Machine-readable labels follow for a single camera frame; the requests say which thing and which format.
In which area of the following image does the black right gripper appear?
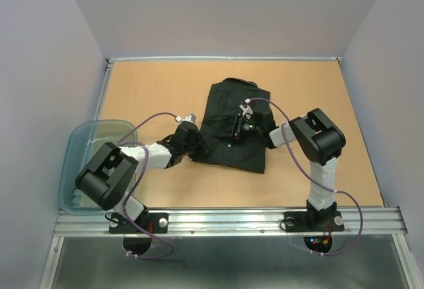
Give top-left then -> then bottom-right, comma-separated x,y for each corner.
216,111 -> 263,143

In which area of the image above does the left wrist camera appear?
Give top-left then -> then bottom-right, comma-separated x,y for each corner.
182,113 -> 197,124

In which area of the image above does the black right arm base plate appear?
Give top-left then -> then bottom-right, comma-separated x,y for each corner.
280,211 -> 345,233

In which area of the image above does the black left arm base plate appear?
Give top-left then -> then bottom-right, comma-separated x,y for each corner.
105,212 -> 169,234

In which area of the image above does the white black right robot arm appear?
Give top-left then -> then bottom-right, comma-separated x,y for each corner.
231,104 -> 346,233

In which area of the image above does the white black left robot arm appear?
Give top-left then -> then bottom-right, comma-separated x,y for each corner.
75,121 -> 209,232

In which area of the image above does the black pinstriped long sleeve shirt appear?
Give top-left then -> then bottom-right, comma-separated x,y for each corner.
193,78 -> 274,174

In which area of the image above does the aluminium front mounting rail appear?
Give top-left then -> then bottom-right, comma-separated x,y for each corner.
53,207 -> 407,238

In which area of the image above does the clear teal plastic bin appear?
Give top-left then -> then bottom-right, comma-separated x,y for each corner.
58,119 -> 134,216

